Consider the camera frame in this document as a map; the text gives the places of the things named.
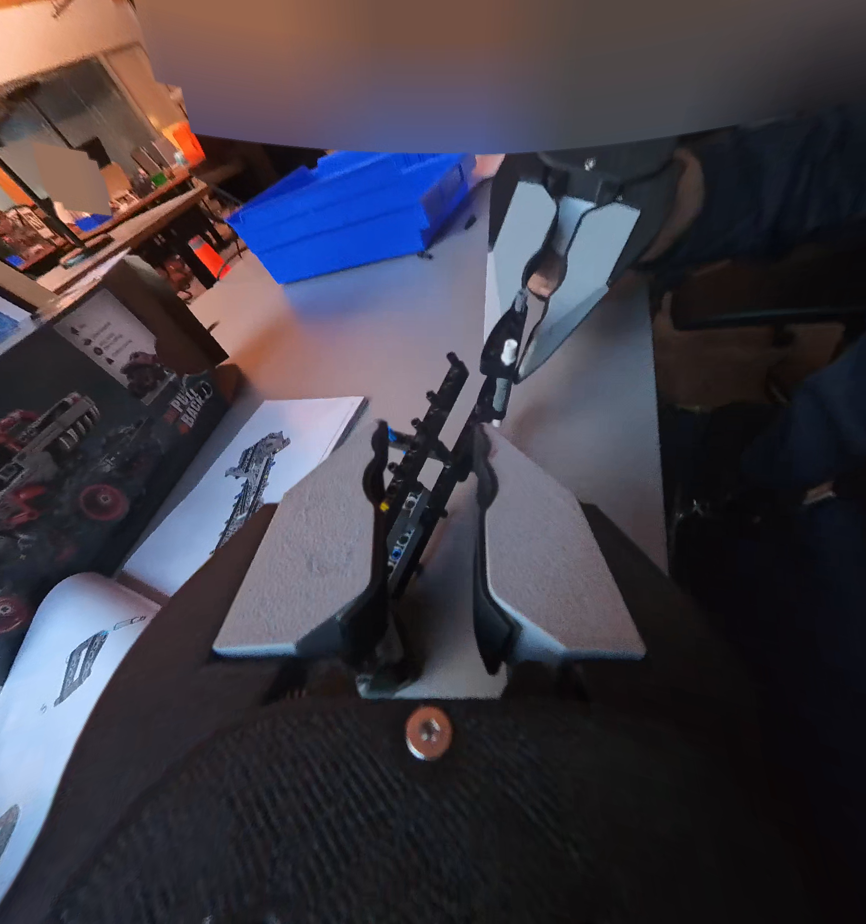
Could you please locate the person in dark sweater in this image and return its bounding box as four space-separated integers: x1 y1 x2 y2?
657 274 866 723

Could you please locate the black lego connector white pin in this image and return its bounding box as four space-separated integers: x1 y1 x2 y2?
480 289 528 423

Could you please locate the lego instruction booklet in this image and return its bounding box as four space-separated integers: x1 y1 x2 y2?
0 396 368 924

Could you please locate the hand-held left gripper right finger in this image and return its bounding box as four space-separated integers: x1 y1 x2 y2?
471 424 648 677

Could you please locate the person's right hand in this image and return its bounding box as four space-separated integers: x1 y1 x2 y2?
649 148 712 264

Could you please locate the background wooden table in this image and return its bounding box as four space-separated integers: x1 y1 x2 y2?
43 166 217 290

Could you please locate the dark lego set box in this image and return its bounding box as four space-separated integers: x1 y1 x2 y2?
0 253 242 687

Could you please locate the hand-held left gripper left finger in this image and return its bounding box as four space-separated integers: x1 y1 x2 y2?
211 421 408 676

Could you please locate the blue plastic bin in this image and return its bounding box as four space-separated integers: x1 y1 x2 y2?
227 191 441 286
289 150 477 239

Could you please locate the black lego technic assembly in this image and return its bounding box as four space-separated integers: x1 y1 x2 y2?
357 352 506 697

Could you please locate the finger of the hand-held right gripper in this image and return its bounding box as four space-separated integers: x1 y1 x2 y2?
484 179 560 362
514 202 642 384

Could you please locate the person's right forearm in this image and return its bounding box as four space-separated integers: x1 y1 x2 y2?
693 101 866 254

